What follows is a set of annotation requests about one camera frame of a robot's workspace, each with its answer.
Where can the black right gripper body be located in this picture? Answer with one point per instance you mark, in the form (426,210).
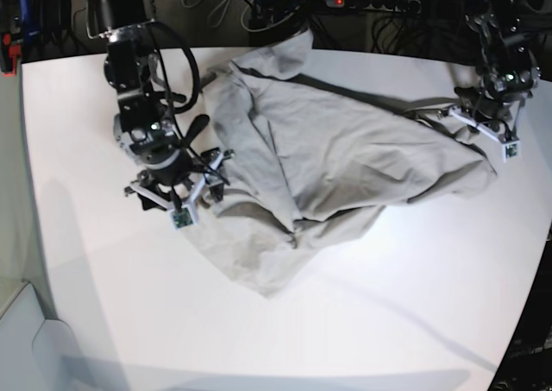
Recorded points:
(158,145)

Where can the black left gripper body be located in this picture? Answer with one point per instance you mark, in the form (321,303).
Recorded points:
(495,105)

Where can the grey t-shirt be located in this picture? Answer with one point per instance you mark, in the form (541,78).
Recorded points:
(312,167)

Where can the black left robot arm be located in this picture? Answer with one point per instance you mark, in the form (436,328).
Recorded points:
(507,72)

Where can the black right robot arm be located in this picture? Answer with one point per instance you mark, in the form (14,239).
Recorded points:
(134,66)

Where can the black power strip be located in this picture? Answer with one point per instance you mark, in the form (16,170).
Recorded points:
(413,7)

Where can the red and black clamp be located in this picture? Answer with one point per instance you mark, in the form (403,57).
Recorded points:
(10,54)

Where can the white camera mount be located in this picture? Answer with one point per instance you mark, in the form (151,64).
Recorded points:
(177,189)
(495,130)

